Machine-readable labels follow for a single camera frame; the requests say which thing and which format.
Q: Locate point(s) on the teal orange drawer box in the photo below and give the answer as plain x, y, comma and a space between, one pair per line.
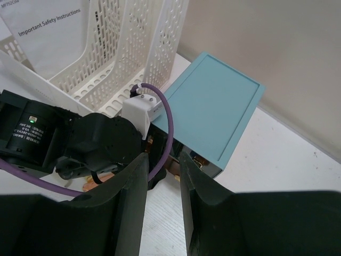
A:
211, 104

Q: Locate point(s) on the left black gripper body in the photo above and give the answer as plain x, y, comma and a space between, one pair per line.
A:
97, 144

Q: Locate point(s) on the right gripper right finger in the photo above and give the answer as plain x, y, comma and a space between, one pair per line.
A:
218, 221

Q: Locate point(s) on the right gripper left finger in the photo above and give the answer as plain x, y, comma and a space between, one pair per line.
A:
106, 220

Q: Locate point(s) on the white spiral manual booklet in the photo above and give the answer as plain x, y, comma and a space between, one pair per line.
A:
52, 34

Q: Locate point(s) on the orange highlighter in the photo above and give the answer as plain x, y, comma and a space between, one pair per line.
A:
90, 184

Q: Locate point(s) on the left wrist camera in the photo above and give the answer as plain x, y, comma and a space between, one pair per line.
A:
141, 110

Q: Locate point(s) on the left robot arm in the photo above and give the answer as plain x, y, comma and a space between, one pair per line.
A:
38, 139

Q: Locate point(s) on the white file organizer rack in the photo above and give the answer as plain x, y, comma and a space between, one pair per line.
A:
127, 42

